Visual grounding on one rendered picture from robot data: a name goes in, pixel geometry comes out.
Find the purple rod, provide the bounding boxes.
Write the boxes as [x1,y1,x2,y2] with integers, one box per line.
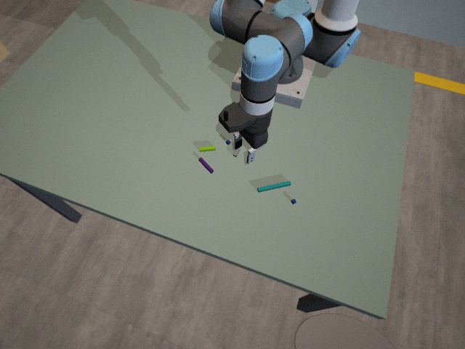
[199,157,214,173]

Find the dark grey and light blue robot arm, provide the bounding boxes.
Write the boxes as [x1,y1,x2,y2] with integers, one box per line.
[209,0,360,104]

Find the turquoise rod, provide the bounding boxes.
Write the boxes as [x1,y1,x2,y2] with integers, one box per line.
[257,181,291,193]

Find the lime green rod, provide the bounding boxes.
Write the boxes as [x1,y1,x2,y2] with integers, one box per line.
[200,146,216,152]

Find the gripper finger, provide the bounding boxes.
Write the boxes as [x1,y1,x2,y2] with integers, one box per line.
[233,132,242,149]
[246,144,265,164]

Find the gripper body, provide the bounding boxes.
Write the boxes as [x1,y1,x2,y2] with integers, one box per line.
[219,92,275,149]

